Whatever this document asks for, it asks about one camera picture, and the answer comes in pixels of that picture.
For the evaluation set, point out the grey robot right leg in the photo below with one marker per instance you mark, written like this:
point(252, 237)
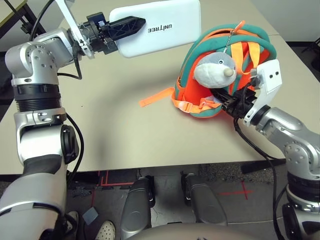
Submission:
point(205, 202)

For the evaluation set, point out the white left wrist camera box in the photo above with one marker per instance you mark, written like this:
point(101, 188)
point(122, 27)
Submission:
point(75, 27)

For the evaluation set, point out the grey robot leg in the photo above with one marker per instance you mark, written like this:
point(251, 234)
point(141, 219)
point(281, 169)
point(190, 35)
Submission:
point(136, 207)
point(205, 202)

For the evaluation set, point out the grey robot left leg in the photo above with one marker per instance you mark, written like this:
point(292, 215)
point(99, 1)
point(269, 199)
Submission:
point(136, 207)

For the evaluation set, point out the small grey square plate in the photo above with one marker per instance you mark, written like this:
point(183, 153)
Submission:
point(90, 215)

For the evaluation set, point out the black-framed side table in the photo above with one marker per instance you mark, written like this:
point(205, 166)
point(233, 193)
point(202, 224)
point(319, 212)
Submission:
point(25, 27)

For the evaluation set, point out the white perforated shoe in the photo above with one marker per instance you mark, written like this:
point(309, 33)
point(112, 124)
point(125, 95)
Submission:
point(107, 230)

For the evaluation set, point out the orange teal backpack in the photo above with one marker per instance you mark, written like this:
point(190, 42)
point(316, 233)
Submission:
point(190, 97)

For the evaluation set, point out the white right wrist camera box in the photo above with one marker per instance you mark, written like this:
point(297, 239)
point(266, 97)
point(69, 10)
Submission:
point(270, 77)

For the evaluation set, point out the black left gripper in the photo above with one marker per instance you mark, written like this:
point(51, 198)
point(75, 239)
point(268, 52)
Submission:
point(97, 32)

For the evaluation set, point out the grey white plush toy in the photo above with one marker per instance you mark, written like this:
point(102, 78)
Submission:
point(212, 75)

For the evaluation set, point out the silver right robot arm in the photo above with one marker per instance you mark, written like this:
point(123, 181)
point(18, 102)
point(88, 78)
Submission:
point(282, 125)

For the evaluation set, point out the grey robot torso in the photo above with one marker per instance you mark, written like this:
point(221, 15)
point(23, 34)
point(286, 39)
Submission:
point(200, 233)

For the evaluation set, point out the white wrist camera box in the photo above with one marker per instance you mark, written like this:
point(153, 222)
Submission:
point(75, 27)
point(270, 77)

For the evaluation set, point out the white rectangular Unitree box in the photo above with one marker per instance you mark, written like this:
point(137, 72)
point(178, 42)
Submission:
point(170, 15)

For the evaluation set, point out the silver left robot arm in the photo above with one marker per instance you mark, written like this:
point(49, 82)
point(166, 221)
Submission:
point(32, 62)

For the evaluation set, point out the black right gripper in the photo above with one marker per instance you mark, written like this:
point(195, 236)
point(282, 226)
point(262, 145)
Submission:
point(240, 105)

